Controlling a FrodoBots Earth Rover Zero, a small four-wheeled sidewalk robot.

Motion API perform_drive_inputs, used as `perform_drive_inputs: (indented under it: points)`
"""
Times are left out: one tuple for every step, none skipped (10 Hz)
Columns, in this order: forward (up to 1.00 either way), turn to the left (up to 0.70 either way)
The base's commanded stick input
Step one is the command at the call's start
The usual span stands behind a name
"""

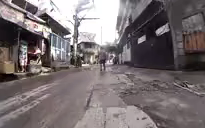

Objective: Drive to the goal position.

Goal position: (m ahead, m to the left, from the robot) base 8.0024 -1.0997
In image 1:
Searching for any person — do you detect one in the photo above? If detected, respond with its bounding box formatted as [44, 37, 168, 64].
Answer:
[98, 49, 108, 72]

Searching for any pale multi-storey building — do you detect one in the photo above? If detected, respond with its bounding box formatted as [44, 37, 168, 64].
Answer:
[77, 31, 101, 65]

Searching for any utility pole with crossarm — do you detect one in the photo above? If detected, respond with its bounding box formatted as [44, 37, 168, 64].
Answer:
[71, 0, 101, 68]

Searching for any building with white-framed gate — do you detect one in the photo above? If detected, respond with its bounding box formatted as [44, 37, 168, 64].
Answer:
[36, 0, 73, 70]

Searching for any dark-fronted building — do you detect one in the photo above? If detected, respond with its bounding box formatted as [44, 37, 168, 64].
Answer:
[115, 0, 178, 71]

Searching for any grey concrete road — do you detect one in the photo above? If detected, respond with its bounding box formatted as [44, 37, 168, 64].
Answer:
[0, 63, 205, 128]

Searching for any raised concrete kerb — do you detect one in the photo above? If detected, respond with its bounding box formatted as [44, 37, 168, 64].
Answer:
[0, 63, 91, 85]

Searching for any concrete building with wooden shutter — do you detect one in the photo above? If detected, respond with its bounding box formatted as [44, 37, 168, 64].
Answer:
[164, 0, 205, 72]

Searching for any shop building with awning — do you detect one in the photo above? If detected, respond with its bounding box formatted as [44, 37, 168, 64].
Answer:
[0, 0, 53, 81]

